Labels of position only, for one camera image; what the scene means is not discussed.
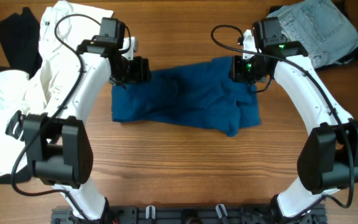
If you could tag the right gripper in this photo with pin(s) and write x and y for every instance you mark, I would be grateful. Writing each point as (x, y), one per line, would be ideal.
(239, 70)

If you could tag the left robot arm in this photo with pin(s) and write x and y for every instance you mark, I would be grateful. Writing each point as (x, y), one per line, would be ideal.
(57, 147)

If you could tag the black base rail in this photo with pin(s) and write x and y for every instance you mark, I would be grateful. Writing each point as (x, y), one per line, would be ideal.
(246, 214)

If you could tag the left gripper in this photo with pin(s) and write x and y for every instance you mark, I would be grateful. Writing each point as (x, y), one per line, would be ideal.
(141, 71)

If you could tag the blue polo shirt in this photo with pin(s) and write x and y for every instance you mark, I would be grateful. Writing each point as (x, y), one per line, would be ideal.
(200, 95)

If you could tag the black garment under shorts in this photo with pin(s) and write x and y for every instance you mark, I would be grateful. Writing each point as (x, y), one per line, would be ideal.
(357, 53)

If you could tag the black garment on left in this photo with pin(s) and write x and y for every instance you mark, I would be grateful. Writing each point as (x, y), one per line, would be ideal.
(19, 38)

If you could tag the white t-shirt with black print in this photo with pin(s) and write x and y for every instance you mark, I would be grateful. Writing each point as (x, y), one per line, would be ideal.
(57, 68)

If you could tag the light blue denim shorts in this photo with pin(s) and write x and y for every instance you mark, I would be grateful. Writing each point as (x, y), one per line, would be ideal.
(322, 28)

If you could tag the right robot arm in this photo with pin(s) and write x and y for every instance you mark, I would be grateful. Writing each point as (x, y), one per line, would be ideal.
(328, 161)

